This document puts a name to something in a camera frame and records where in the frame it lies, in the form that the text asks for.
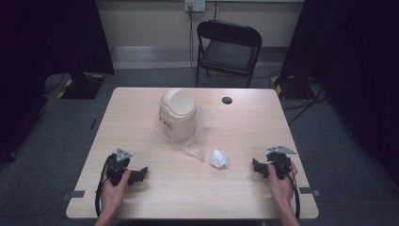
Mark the beige swing-lid trash bin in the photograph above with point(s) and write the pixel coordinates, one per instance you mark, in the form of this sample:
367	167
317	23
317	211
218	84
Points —
177	116

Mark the person's right hand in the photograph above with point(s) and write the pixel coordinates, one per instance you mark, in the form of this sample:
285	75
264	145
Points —
282	190

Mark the clear plastic bag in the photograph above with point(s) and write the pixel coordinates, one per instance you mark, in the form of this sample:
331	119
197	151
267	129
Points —
197	141

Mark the person's left hand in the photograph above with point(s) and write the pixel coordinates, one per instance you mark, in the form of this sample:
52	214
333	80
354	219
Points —
112	194

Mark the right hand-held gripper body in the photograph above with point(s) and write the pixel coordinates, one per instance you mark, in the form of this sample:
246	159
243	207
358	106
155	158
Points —
279	160

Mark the crumpled white paper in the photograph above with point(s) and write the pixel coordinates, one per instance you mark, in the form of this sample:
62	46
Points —
218	158

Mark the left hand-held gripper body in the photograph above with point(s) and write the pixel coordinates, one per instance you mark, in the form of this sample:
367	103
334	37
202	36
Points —
118	166

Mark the dark curtain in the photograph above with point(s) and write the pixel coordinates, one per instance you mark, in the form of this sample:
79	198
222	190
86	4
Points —
354	62
47	47

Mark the white wall socket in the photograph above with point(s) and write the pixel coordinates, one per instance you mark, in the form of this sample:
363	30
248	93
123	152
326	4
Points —
194	5

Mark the black folding chair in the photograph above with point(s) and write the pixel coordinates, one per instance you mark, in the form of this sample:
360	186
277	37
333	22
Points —
229	55

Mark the black stand base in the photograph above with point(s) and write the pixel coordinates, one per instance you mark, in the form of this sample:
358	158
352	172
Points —
83	86
291	88

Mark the grey tape strip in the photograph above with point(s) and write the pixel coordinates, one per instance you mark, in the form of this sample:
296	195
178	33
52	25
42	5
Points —
74	194
309	190

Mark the small black stick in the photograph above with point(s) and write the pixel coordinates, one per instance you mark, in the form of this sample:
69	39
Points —
93	123

